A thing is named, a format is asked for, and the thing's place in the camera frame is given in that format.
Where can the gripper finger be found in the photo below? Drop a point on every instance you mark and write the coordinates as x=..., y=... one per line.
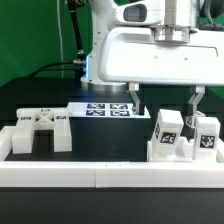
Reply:
x=197, y=94
x=138, y=106

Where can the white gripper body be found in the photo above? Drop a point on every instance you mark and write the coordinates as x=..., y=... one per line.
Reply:
x=132, y=55

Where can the white chair seat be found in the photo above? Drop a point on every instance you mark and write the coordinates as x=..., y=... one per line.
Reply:
x=183, y=152

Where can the white chair back frame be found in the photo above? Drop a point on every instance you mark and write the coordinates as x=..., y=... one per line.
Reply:
x=30, y=120

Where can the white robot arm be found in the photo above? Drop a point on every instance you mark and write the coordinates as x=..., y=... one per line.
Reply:
x=180, y=21

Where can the white tagged cube right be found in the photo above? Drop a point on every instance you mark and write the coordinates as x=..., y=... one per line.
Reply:
x=191, y=120

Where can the white marker sheet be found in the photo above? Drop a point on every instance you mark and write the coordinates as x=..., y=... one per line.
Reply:
x=104, y=110

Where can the white U-shaped barrier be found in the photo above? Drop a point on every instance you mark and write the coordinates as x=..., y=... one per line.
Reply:
x=104, y=175

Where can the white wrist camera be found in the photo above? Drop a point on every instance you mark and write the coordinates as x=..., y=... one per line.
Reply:
x=141, y=13

